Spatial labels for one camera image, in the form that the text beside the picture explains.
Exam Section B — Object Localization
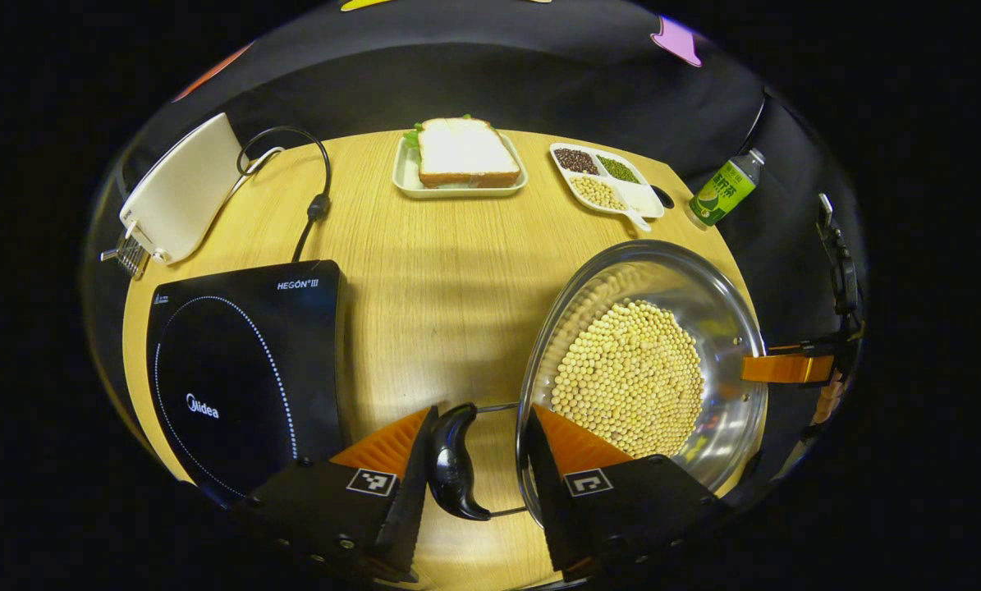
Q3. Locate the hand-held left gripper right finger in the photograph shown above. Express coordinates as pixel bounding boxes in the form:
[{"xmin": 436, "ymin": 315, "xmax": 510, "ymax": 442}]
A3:
[{"xmin": 523, "ymin": 402, "xmax": 735, "ymax": 582}]

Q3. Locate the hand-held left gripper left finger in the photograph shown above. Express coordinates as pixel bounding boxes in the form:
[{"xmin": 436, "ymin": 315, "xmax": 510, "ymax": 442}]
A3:
[{"xmin": 227, "ymin": 405, "xmax": 440, "ymax": 585}]

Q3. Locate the steel pot with black handle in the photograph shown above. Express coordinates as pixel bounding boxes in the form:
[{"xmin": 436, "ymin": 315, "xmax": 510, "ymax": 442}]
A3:
[{"xmin": 427, "ymin": 238, "xmax": 770, "ymax": 522}]

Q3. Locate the black induction cooktop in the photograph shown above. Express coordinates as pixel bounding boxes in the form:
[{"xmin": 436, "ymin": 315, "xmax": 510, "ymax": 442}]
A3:
[{"xmin": 145, "ymin": 259, "xmax": 351, "ymax": 506}]

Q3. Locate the pile of soybeans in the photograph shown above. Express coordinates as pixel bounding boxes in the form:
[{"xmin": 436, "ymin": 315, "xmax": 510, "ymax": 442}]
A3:
[{"xmin": 550, "ymin": 300, "xmax": 706, "ymax": 459}]

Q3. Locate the green drink bottle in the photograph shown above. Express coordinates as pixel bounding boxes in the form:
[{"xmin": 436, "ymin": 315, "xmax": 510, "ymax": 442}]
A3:
[{"xmin": 687, "ymin": 149, "xmax": 766, "ymax": 228}]

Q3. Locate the white divided dish of beans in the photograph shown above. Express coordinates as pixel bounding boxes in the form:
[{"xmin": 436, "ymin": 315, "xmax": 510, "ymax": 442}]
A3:
[{"xmin": 549, "ymin": 143, "xmax": 666, "ymax": 233}]

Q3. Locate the white rectangular tray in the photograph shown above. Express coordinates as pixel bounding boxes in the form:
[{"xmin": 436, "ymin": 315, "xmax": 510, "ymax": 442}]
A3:
[{"xmin": 392, "ymin": 131, "xmax": 529, "ymax": 200}]

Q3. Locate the white toaster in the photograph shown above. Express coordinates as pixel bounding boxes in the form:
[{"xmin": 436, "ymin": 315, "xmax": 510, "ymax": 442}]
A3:
[{"xmin": 119, "ymin": 112, "xmax": 249, "ymax": 265}]

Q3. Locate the black power cable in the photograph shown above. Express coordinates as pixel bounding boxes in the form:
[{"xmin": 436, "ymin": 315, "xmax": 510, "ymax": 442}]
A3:
[{"xmin": 236, "ymin": 126, "xmax": 332, "ymax": 263}]

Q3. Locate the small metal wire basket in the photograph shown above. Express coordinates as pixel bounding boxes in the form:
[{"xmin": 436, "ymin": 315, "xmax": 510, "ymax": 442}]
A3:
[{"xmin": 100, "ymin": 232, "xmax": 150, "ymax": 280}]

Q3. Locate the white power cable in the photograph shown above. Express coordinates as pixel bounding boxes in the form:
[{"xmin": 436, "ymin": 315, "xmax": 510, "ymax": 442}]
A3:
[{"xmin": 240, "ymin": 146, "xmax": 286, "ymax": 177}]

